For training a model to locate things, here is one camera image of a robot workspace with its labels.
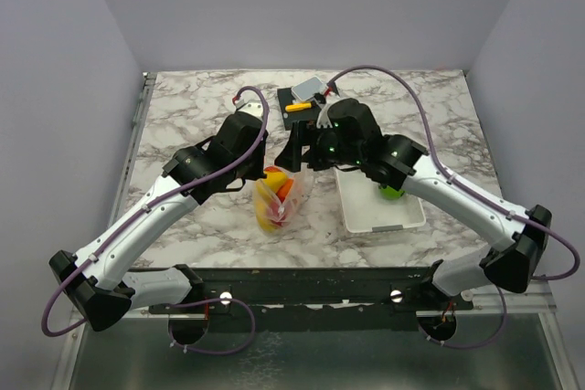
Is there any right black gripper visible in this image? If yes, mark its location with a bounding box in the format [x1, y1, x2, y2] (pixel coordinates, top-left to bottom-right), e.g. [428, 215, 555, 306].
[274, 120, 363, 172]

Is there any yellow toy mango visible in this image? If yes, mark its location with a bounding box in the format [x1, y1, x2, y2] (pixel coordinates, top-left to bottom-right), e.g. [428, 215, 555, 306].
[254, 183, 280, 233]

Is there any orange toy fruit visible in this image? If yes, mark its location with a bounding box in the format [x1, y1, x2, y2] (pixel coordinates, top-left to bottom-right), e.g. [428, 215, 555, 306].
[276, 179, 294, 202]

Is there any clear zip top bag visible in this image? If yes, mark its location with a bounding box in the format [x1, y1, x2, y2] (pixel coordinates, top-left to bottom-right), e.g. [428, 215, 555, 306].
[252, 165, 314, 235]

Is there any red toy apple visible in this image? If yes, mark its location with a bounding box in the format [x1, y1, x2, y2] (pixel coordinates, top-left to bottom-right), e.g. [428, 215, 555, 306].
[266, 203, 288, 227]

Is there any green toy fruit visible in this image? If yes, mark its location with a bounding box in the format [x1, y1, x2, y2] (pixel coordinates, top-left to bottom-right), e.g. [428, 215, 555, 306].
[378, 184, 405, 200]

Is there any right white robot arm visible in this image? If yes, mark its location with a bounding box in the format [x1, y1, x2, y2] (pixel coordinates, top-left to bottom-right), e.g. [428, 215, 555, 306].
[275, 99, 552, 309]

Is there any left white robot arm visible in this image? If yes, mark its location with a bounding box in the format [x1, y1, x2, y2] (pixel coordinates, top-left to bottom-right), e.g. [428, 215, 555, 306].
[48, 111, 268, 332]

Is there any black cutting board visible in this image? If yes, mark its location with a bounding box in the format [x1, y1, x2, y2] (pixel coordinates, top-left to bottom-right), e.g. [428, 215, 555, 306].
[277, 85, 337, 131]

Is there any grey white rectangular box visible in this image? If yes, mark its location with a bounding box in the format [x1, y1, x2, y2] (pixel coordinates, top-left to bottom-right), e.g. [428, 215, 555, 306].
[291, 77, 327, 102]

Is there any white perforated plastic basket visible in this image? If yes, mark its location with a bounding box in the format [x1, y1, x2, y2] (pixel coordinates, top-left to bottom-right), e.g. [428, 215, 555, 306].
[335, 169, 426, 234]

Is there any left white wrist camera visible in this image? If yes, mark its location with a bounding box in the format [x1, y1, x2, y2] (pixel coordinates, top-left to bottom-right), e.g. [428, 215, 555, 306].
[234, 97, 264, 120]

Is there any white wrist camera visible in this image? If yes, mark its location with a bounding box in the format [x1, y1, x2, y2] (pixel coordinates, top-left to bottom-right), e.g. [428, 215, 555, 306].
[234, 97, 264, 120]
[315, 93, 340, 129]

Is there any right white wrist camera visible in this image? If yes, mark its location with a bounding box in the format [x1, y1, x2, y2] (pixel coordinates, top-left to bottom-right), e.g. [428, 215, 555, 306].
[315, 93, 340, 129]

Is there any yellow handled knife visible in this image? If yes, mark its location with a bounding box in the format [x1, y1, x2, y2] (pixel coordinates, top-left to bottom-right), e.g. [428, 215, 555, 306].
[285, 101, 314, 113]

